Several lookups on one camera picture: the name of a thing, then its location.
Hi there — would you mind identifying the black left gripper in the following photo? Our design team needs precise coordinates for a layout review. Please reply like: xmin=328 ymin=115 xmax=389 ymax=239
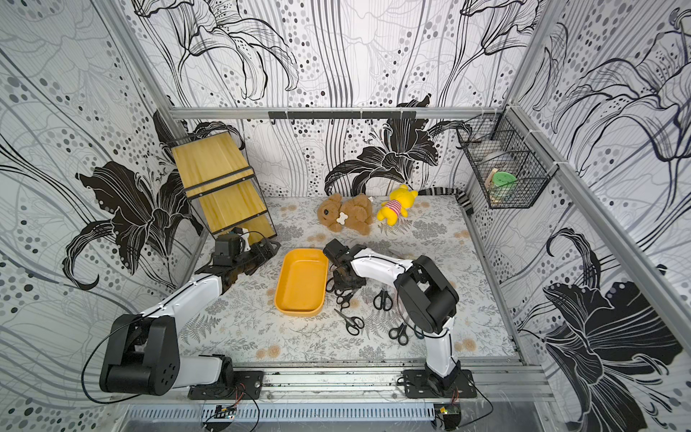
xmin=231 ymin=237 xmax=282 ymax=275

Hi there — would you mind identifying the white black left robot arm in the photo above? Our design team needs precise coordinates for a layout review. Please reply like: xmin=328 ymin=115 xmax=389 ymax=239
xmin=99 ymin=229 xmax=281 ymax=399

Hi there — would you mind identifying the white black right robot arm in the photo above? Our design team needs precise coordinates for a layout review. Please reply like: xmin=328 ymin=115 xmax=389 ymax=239
xmin=323 ymin=239 xmax=461 ymax=382

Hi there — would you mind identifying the yellow plastic storage box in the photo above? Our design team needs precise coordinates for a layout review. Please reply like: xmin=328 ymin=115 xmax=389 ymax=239
xmin=275 ymin=248 xmax=329 ymax=318

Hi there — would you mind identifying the small black scissors front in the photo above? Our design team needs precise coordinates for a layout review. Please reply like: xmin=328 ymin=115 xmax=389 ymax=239
xmin=388 ymin=321 xmax=410 ymax=347

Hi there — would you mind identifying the brown plush dog toy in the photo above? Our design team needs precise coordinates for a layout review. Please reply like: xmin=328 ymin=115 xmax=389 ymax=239
xmin=317 ymin=194 xmax=374 ymax=236

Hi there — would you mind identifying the yellow plush bear toy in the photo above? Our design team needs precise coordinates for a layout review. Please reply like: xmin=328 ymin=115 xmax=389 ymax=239
xmin=376 ymin=185 xmax=419 ymax=226

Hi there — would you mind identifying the green lid jar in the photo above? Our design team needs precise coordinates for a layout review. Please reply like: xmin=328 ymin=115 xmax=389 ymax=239
xmin=489 ymin=171 xmax=518 ymax=203

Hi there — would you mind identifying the wooden shelf black frame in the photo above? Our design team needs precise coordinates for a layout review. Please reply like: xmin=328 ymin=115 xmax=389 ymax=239
xmin=171 ymin=131 xmax=276 ymax=244

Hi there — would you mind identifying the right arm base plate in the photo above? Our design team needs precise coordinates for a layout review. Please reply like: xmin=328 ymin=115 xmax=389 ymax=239
xmin=397 ymin=369 xmax=478 ymax=399

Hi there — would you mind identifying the black wall hook rail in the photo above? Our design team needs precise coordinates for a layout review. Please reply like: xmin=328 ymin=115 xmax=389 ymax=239
xmin=268 ymin=110 xmax=417 ymax=122

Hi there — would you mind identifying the white slotted cable duct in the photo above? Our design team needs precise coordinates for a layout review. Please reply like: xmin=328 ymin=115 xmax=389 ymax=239
xmin=126 ymin=402 xmax=435 ymax=423

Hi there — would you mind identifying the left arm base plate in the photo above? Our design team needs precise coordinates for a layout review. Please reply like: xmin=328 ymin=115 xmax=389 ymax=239
xmin=188 ymin=370 xmax=265 ymax=401

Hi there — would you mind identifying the black wire wall basket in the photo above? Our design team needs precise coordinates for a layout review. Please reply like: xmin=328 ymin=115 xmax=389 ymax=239
xmin=455 ymin=113 xmax=550 ymax=210

